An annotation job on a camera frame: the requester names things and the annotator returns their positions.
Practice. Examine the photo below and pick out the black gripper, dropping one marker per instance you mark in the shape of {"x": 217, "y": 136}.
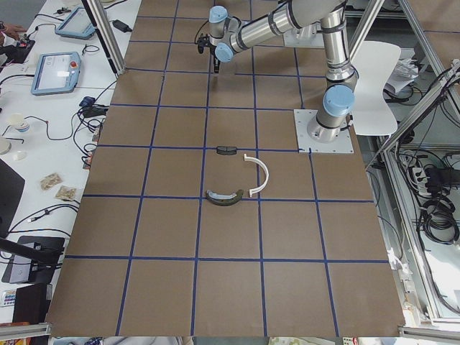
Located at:
{"x": 215, "y": 60}

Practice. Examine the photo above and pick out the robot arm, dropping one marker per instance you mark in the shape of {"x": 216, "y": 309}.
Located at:
{"x": 228, "y": 36}

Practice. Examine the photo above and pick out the black brake pad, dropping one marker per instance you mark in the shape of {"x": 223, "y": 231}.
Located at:
{"x": 226, "y": 150}

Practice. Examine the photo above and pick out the black power adapter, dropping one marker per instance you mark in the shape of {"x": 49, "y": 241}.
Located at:
{"x": 121, "y": 26}

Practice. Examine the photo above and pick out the dark green brake shoe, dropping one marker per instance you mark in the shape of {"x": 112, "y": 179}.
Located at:
{"x": 224, "y": 199}

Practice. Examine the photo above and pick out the far blue teach pendant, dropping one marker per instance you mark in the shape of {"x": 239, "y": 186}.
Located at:
{"x": 76, "y": 25}

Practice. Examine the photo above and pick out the blue teach pendant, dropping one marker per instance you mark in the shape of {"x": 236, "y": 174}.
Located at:
{"x": 56, "y": 73}
{"x": 76, "y": 25}

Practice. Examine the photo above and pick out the white chair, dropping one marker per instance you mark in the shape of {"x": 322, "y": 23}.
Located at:
{"x": 374, "y": 62}

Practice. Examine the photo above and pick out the near blue teach pendant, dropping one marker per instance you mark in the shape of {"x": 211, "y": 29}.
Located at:
{"x": 56, "y": 73}

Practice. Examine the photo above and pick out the snack packet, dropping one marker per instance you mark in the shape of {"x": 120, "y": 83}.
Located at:
{"x": 50, "y": 181}
{"x": 66, "y": 193}

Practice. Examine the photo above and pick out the black monitor stand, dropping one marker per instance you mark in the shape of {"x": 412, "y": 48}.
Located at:
{"x": 33, "y": 259}

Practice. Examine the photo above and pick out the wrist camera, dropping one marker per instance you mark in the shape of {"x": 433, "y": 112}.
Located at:
{"x": 202, "y": 42}

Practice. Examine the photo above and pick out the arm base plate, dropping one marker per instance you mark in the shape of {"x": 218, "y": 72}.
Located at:
{"x": 315, "y": 40}
{"x": 313, "y": 138}

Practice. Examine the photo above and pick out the aluminium frame post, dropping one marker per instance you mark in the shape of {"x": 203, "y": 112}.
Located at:
{"x": 97, "y": 15}

